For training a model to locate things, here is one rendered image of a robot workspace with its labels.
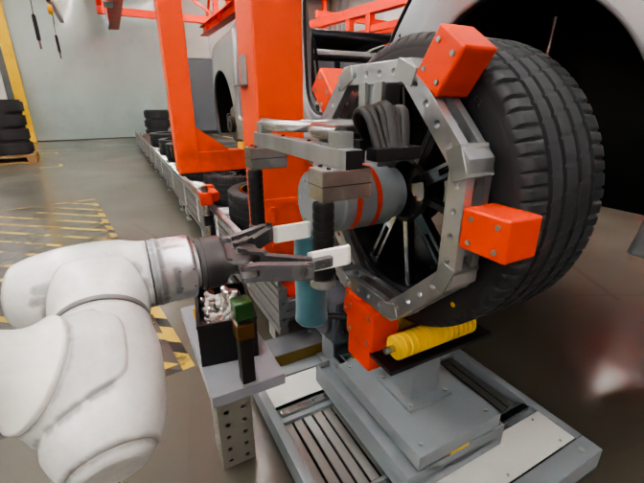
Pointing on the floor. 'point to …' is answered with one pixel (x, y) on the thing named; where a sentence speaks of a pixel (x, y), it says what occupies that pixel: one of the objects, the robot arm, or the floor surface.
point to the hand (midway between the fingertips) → (321, 241)
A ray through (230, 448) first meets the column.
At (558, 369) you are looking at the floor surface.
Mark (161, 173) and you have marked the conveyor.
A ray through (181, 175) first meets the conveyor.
